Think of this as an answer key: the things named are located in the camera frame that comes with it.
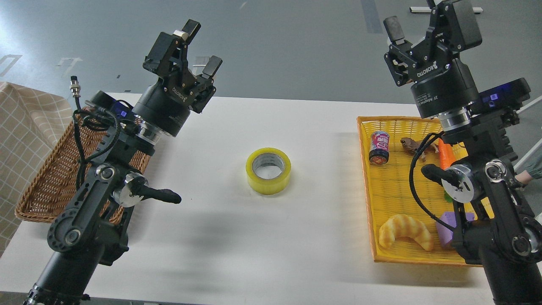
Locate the toy croissant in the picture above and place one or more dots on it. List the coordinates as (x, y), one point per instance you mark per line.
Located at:
(405, 226)

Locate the brown toy animal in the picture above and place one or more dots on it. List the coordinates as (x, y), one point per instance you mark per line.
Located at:
(410, 146)

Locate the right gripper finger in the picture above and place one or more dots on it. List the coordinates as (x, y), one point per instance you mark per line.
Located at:
(402, 61)
(452, 25)

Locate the white stand base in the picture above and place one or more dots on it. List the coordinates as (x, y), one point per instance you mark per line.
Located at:
(426, 10)

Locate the orange toy carrot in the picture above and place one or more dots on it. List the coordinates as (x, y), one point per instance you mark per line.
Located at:
(446, 154)

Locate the yellow tape roll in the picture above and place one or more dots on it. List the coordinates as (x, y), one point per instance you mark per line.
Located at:
(268, 171)

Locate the small drink can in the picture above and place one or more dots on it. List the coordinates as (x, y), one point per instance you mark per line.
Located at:
(379, 148)

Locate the yellow plastic basket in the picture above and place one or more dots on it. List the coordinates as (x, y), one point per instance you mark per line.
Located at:
(387, 190)

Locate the person in green sleeve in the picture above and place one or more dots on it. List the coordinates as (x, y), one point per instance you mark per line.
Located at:
(533, 165)

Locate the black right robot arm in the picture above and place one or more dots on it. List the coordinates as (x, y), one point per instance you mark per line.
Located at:
(495, 226)

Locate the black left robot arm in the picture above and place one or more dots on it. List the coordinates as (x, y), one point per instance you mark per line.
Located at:
(92, 228)

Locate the beige checkered cloth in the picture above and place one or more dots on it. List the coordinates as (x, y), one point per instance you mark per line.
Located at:
(31, 123)

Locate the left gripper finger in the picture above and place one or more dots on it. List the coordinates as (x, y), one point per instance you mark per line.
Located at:
(204, 80)
(168, 56)

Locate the purple block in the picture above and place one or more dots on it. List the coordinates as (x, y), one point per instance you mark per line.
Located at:
(445, 235)

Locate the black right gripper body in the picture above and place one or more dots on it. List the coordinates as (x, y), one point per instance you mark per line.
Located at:
(445, 85)

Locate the brown wicker basket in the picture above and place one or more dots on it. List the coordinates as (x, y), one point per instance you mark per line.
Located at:
(55, 184)

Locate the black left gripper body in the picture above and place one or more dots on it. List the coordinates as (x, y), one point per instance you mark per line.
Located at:
(167, 107)

